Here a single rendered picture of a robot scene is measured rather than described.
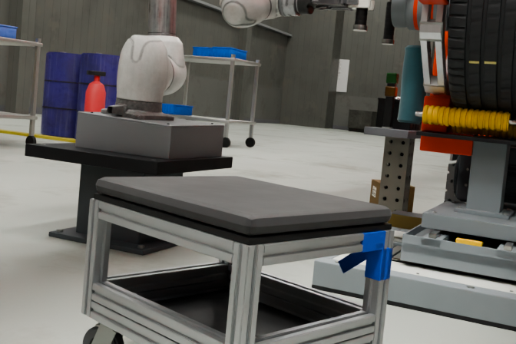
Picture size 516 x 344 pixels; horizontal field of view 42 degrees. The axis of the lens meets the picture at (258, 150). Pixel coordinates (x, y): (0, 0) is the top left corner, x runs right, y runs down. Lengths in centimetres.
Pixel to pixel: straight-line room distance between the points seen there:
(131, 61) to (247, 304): 144
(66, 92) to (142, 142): 486
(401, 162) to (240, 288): 192
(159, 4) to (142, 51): 28
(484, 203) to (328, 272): 56
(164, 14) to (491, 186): 124
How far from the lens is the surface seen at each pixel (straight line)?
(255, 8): 208
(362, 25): 213
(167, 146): 210
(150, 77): 225
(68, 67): 698
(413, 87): 234
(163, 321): 108
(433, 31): 199
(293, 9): 219
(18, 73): 1166
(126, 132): 218
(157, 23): 248
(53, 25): 1261
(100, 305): 122
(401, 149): 279
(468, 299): 182
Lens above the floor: 49
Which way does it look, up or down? 4 degrees down
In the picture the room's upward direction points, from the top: 5 degrees clockwise
